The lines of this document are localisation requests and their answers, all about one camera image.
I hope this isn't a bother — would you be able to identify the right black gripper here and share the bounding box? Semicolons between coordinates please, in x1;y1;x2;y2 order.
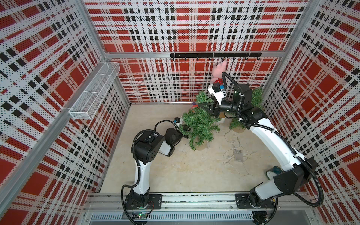
199;96;242;118

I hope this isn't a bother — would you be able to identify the small christmas tree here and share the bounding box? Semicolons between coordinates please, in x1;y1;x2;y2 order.
229;88;264;133
182;91;221;151

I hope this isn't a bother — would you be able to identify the clear star string light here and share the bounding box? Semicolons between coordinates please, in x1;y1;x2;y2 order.
223;129;253;177

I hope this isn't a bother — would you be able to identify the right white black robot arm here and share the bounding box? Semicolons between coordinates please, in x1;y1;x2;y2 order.
199;72;324;208

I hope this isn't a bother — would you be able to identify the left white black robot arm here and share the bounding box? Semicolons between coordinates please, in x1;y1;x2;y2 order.
122;117;191;210

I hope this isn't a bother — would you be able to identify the pink pig plush toy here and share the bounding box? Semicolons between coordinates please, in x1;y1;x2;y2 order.
211;60;227;83

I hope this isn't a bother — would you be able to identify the green alarm clock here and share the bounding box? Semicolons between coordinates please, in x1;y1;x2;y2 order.
265;166;284;180

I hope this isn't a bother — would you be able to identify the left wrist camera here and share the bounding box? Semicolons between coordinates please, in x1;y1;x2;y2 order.
173;117;182;126

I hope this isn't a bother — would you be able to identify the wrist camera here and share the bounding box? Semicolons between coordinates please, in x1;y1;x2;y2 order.
173;117;182;126
208;82;227;105

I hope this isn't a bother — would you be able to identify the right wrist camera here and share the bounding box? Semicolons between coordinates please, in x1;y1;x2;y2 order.
208;82;227;105

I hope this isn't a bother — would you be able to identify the black hook rail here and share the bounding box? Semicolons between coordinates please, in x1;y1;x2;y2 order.
170;52;262;60

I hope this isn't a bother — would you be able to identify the white wire mesh shelf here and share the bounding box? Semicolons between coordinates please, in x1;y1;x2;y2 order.
69;61;120;120

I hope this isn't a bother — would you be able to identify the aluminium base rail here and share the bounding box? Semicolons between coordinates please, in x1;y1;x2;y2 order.
79;192;321;225

